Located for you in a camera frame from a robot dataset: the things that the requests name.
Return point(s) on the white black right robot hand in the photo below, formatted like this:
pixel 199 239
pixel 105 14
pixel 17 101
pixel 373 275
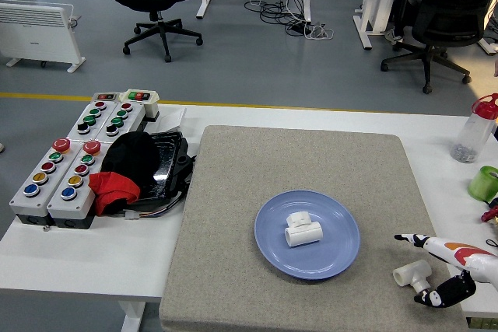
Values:
pixel 467 256

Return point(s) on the person's right hand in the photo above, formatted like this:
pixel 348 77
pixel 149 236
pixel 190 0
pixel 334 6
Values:
pixel 496 69

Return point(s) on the white tee fitting metal thread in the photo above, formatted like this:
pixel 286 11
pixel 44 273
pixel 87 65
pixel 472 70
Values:
pixel 408 271

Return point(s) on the white plastic tee pipe fitting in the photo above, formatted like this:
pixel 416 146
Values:
pixel 303 235

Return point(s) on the blue round plate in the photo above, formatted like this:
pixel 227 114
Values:
pixel 330 246

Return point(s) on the small red object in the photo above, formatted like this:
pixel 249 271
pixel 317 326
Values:
pixel 489 215

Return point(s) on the clear bottle red cap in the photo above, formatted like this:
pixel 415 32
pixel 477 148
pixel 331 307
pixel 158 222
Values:
pixel 472 133

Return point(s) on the black mesh office chair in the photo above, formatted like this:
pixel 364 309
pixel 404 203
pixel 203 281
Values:
pixel 447 21

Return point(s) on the green tape roll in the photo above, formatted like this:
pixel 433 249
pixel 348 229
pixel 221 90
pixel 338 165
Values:
pixel 480 186

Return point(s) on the black power strip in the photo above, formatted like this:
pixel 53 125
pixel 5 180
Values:
pixel 299 29

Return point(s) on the grey-brown mat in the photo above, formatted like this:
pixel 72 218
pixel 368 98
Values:
pixel 233 192

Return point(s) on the glossy black case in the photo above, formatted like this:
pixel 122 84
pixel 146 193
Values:
pixel 167 165

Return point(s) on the white paper sheet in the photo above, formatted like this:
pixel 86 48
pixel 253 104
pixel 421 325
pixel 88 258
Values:
pixel 171 118

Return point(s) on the black cloth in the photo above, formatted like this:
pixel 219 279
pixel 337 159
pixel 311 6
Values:
pixel 132 157

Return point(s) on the white table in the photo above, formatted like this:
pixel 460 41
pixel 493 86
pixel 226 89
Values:
pixel 116 262

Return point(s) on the red cloth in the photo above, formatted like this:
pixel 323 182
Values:
pixel 113 188

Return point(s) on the four-button control box black knob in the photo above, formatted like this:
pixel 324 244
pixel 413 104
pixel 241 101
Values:
pixel 120 114
pixel 93 112

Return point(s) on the five-button control box red mushroom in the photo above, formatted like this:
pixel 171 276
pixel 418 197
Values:
pixel 21 201
pixel 58 207

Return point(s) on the white panel heater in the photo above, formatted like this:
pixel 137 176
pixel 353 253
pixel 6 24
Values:
pixel 35 32

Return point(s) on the white desk frame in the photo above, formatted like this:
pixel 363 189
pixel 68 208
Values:
pixel 373 5

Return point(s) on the cream green red switch box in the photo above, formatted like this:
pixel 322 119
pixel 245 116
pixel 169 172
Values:
pixel 149 108

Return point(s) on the small black red switch box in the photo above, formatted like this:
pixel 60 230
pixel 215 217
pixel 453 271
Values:
pixel 106 96

